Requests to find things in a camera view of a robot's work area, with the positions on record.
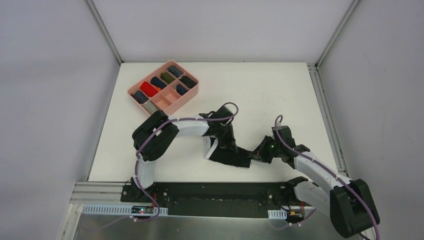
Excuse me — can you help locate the black underwear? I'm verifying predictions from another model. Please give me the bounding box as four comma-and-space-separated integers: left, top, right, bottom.
203, 136, 252, 169
180, 75, 197, 89

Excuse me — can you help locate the grey underwear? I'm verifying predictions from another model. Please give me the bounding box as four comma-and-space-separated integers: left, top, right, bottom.
142, 100, 159, 115

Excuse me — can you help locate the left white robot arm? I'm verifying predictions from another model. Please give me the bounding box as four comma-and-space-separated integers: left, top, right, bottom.
132, 102, 239, 203

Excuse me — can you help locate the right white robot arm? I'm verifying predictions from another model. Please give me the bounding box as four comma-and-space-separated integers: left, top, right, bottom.
251, 125, 380, 239

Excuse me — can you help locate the black rolled underwear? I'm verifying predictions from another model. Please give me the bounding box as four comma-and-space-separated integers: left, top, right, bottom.
180, 75, 197, 89

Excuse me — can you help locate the small navy rolled underwear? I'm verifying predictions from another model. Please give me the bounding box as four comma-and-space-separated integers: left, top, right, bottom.
175, 84, 188, 96

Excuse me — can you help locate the striped rolled underwear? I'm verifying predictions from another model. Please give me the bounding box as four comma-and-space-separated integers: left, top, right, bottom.
167, 65, 183, 78

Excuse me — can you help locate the olive rolled underwear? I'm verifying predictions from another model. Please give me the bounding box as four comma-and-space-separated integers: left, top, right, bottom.
160, 72, 175, 85

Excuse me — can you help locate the red rolled underwear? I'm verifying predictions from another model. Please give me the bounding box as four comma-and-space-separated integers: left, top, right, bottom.
139, 81, 159, 98

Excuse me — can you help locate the dark blue rolled underwear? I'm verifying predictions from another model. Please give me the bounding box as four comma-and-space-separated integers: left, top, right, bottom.
132, 91, 149, 105

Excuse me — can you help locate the pink divided organizer tray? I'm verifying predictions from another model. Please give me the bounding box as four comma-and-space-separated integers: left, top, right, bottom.
127, 60, 200, 116

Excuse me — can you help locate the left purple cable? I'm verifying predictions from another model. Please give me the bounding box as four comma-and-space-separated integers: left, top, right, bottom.
132, 101, 239, 223

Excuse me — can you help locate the purple cable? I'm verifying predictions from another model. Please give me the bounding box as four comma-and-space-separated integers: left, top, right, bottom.
132, 101, 239, 223
274, 114, 382, 240

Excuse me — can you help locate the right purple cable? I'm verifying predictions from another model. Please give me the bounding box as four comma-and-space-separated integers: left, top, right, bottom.
274, 114, 382, 240

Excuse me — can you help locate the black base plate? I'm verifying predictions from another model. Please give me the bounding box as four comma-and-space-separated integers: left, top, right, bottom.
120, 180, 313, 223

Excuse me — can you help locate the aluminium frame rail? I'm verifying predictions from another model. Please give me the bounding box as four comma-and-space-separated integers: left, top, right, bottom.
70, 181, 124, 204

